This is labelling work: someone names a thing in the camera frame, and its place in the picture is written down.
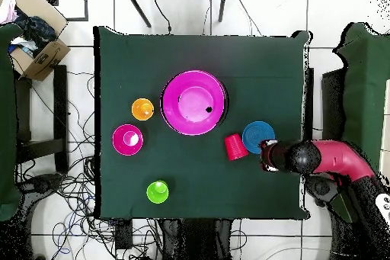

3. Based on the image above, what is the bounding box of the blue bowl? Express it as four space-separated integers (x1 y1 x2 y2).
241 120 277 155

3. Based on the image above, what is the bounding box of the red cup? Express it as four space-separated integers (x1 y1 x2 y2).
224 133 249 162

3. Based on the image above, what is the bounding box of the large pink bowl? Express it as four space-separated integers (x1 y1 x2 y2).
160 69 228 136

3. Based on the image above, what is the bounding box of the dark grey chair base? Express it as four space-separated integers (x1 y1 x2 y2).
305 175 339 207
16 172 65 203

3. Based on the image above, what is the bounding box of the light green cup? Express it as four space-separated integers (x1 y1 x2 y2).
145 179 170 205

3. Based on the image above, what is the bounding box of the green cloth covered table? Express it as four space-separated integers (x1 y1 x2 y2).
330 22 390 223
0 23 23 222

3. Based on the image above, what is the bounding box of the orange cup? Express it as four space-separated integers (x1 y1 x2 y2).
131 98 155 121

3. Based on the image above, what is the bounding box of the dark green tablecloth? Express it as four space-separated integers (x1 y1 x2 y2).
92 25 312 221

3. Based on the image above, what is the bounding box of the small magenta bowl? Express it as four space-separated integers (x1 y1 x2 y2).
111 124 144 156

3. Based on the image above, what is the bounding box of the black power box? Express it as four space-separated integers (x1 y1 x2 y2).
113 218 134 250

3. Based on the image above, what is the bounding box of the cardboard box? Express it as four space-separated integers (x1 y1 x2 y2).
8 0 72 82

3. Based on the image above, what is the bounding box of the dark blue clothing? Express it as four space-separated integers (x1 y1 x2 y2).
14 8 58 56

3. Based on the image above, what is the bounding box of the pink cloth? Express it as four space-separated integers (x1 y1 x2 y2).
0 0 19 25

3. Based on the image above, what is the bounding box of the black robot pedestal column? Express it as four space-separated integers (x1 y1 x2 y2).
161 218 234 260

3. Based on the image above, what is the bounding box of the black power cable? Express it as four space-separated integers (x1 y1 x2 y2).
152 0 174 35

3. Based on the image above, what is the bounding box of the tangle of black cables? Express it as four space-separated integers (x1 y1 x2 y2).
16 70 164 260

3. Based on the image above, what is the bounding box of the black stool frame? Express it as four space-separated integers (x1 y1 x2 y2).
13 64 69 174

